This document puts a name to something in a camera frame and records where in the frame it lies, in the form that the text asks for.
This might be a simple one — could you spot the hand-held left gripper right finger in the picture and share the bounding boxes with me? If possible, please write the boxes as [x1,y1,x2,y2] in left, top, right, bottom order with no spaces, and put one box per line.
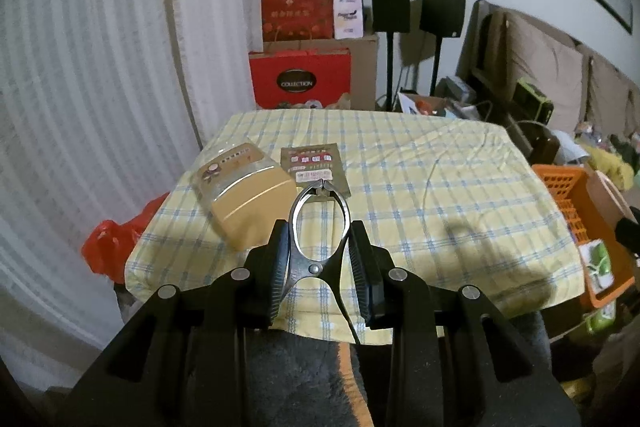
[350,221,581,427]

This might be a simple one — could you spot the orange plastic basket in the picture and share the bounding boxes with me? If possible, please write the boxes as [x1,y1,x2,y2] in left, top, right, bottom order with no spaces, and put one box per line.
[531,164,636,310]

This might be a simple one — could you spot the brown sofa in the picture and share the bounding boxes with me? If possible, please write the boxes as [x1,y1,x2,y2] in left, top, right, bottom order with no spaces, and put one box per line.
[457,0,640,158]

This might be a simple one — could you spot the red plastic bag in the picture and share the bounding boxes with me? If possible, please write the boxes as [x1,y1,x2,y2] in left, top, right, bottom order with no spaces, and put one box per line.
[81,194,173,285]

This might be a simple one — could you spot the white curtain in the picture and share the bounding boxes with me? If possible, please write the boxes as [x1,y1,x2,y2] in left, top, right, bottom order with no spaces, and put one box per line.
[0,0,203,358]

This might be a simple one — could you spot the yellow cloth bag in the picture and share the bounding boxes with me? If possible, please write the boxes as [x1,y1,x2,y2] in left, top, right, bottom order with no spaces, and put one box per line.
[585,142,636,175]

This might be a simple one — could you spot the grey fleece cloth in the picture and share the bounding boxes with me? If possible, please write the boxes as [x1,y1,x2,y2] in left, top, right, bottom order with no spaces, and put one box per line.
[245,329,391,427]

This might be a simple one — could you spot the yellow plaid tablecloth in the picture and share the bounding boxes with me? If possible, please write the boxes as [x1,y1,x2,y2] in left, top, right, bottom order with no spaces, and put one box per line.
[125,109,587,343]

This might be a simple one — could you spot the black speaker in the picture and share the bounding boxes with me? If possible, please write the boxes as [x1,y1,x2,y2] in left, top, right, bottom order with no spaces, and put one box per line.
[419,0,467,40]
[370,0,411,32]

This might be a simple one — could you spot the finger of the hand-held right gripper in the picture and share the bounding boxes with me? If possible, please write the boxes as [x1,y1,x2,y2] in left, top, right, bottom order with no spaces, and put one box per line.
[616,218,640,248]

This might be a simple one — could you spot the small white box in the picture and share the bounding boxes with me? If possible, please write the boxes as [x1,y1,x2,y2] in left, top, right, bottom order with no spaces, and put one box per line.
[333,0,364,40]

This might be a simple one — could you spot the gold box in clear packaging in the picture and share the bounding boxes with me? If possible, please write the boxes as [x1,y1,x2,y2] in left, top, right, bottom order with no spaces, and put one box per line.
[192,142,297,252]

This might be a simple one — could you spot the red collection gift box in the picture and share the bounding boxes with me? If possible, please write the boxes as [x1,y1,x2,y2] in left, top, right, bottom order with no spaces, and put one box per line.
[248,47,352,110]

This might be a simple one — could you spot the large brown back cushion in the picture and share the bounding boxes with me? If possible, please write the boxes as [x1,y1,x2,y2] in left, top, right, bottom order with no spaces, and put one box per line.
[505,12,586,132]

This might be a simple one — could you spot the cluttered open cardboard box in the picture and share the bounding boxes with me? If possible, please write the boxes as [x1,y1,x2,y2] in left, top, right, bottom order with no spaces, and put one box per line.
[397,89,481,120]

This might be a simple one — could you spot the metal nutcracker pliers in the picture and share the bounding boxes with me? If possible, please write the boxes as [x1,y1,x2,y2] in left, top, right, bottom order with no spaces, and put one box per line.
[282,179,362,345]

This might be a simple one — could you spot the dark brown container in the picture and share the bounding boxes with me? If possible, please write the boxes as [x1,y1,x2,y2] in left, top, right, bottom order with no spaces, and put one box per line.
[530,127,561,165]

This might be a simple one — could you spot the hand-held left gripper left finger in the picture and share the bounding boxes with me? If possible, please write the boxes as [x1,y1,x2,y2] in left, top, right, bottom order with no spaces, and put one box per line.
[75,219,291,427]

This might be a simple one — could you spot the green portable power station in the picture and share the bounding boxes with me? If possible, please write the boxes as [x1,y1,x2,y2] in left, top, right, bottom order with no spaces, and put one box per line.
[515,78,556,125]

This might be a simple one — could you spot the red patterned gift bag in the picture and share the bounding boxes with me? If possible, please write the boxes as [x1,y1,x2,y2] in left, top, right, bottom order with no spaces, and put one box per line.
[260,0,337,42]

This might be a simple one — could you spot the gold foil pouch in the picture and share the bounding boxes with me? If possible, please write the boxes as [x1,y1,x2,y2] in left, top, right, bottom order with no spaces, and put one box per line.
[280,144,353,202]

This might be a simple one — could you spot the brown cardboard panel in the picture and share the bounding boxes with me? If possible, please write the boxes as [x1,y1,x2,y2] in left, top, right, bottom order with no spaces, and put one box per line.
[587,170,636,228]

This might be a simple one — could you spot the brown cardboard box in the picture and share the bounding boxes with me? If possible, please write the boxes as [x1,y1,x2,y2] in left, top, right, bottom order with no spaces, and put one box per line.
[262,32,381,110]

